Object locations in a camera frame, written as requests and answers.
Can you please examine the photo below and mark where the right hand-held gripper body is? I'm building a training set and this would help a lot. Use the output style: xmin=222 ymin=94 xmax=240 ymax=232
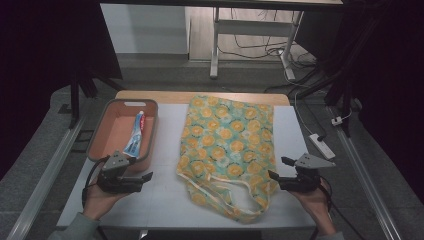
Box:
xmin=279 ymin=152 xmax=336 ymax=193

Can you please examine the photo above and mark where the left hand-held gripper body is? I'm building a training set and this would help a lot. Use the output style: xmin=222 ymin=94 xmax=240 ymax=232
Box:
xmin=96 ymin=150 xmax=144 ymax=195

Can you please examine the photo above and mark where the yellow floral cloth tote bag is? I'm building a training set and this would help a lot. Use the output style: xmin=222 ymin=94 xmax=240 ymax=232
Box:
xmin=175 ymin=95 xmax=280 ymax=225

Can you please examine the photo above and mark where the person's left hand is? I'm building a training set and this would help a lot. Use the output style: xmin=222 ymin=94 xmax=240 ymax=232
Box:
xmin=82 ymin=181 xmax=130 ymax=221

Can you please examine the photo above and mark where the person's right hand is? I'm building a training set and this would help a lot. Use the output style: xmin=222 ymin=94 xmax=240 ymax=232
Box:
xmin=289 ymin=179 xmax=337 ymax=236

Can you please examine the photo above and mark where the white table mat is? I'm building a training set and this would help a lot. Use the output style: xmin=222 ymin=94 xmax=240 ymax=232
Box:
xmin=56 ymin=103 xmax=316 ymax=230

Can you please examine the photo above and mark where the white and blue toothpaste tube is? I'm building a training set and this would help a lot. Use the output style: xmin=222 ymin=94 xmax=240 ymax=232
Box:
xmin=122 ymin=110 xmax=147 ymax=159

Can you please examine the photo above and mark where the orange plastic basket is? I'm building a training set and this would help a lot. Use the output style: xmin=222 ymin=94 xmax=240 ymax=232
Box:
xmin=86 ymin=98 xmax=160 ymax=175

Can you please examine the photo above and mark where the white power strip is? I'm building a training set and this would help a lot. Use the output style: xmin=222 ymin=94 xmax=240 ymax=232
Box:
xmin=308 ymin=132 xmax=337 ymax=161

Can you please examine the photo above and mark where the black metal stand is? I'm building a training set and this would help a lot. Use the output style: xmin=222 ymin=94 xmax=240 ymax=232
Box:
xmin=295 ymin=58 xmax=363 ymax=138
xmin=67 ymin=64 xmax=125 ymax=130

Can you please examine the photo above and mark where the dark curtain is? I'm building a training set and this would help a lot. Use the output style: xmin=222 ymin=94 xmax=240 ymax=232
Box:
xmin=296 ymin=0 xmax=424 ymax=205
xmin=0 ymin=0 xmax=123 ymax=181

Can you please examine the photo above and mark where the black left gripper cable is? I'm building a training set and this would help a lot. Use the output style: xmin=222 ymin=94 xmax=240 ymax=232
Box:
xmin=81 ymin=154 xmax=112 ymax=209

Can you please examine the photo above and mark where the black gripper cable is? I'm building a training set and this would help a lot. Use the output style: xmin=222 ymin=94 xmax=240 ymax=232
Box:
xmin=81 ymin=154 xmax=112 ymax=209
xmin=318 ymin=178 xmax=366 ymax=240

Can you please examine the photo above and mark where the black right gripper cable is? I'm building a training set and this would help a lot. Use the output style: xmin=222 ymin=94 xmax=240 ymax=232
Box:
xmin=318 ymin=178 xmax=366 ymax=240

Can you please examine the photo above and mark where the white power cable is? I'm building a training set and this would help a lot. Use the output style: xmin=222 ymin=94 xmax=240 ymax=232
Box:
xmin=283 ymin=68 xmax=316 ymax=137

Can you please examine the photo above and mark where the aluminium rail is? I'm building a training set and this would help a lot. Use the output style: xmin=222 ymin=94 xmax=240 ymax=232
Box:
xmin=327 ymin=105 xmax=403 ymax=240
xmin=6 ymin=114 xmax=88 ymax=240

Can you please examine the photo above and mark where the bundle of black floor cables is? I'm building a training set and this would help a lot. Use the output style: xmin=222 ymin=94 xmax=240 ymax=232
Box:
xmin=218 ymin=8 xmax=318 ymax=69

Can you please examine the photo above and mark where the white metal desk frame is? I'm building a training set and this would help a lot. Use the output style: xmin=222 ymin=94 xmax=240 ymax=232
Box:
xmin=209 ymin=6 xmax=306 ymax=81

